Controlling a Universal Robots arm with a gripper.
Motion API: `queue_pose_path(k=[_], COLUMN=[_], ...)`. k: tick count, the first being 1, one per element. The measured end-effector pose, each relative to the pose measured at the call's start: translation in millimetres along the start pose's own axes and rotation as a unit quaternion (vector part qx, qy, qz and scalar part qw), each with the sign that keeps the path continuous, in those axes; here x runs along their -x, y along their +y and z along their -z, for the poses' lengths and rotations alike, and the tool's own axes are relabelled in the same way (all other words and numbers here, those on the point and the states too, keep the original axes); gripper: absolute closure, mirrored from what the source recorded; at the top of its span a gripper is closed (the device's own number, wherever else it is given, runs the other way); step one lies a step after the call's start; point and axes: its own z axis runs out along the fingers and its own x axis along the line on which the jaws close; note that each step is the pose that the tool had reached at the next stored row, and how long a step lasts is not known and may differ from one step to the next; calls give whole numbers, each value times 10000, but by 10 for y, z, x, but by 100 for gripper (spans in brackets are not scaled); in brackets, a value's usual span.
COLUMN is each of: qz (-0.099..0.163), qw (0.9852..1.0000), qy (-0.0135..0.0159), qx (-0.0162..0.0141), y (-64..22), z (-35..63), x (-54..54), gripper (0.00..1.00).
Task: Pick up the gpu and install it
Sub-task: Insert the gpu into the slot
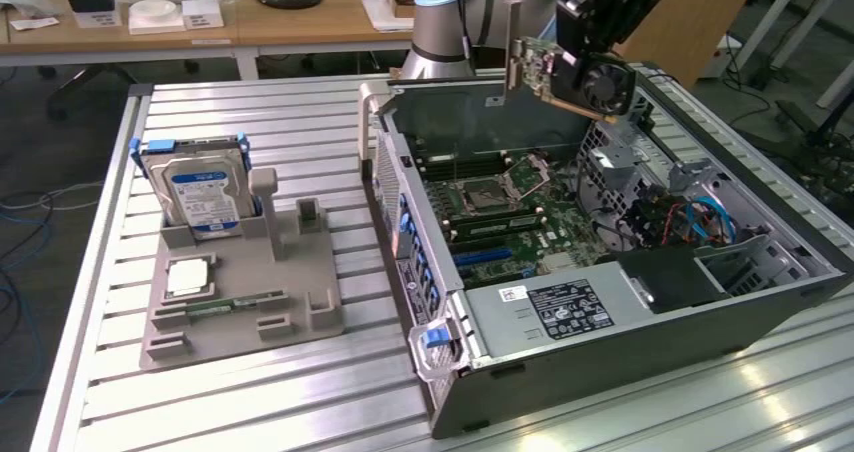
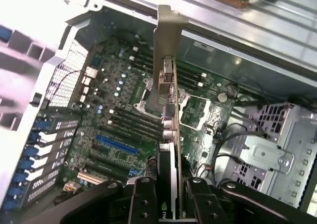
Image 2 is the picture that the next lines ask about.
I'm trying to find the white PCI slot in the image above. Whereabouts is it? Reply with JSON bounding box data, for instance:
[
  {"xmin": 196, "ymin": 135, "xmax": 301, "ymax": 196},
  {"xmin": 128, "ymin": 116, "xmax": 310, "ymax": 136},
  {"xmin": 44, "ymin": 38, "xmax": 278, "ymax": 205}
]
[{"xmin": 77, "ymin": 171, "xmax": 105, "ymax": 185}]

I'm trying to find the blue expansion slot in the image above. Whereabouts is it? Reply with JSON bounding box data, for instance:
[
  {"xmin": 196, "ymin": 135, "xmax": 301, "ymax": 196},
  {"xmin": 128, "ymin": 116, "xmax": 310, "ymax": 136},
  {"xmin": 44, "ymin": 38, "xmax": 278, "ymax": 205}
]
[{"xmin": 95, "ymin": 134, "xmax": 139, "ymax": 157}]

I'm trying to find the white power connector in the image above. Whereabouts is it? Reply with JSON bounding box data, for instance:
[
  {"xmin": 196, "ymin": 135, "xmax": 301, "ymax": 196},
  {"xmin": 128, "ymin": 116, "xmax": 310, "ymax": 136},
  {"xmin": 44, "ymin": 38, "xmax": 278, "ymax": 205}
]
[{"xmin": 62, "ymin": 180, "xmax": 80, "ymax": 194}]

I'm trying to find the perforated silver disk bay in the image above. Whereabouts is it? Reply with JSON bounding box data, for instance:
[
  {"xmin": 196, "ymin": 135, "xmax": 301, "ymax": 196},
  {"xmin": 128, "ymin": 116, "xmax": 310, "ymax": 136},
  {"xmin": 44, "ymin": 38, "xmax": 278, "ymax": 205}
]
[{"xmin": 232, "ymin": 102, "xmax": 317, "ymax": 208}]

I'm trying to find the green motherboard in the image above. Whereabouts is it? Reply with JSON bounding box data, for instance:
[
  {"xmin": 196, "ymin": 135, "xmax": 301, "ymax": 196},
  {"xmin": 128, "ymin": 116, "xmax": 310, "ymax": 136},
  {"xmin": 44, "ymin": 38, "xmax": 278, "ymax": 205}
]
[{"xmin": 53, "ymin": 37, "xmax": 240, "ymax": 193}]

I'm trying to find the open grey PC case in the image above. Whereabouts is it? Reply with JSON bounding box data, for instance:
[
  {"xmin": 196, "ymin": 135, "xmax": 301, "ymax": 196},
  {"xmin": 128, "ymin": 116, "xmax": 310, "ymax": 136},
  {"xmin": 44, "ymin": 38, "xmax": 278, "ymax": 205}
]
[{"xmin": 0, "ymin": 0, "xmax": 317, "ymax": 224}]

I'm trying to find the CPU socket with metal frame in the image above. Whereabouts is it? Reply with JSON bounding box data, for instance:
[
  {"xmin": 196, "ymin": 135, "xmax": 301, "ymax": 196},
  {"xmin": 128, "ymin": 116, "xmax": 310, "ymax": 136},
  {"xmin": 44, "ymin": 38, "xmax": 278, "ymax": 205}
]
[{"xmin": 133, "ymin": 77, "xmax": 192, "ymax": 116}]

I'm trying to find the red black twisted wire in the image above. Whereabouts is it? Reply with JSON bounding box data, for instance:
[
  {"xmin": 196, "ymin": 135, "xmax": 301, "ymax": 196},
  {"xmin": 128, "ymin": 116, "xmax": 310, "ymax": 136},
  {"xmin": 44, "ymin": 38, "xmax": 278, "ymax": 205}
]
[{"xmin": 51, "ymin": 69, "xmax": 83, "ymax": 101}]

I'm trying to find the black chassis switch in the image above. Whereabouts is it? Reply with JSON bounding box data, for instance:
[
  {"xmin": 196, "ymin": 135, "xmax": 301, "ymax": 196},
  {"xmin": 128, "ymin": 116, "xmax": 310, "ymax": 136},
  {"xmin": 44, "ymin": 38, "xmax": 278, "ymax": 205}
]
[{"xmin": 29, "ymin": 92, "xmax": 44, "ymax": 107}]

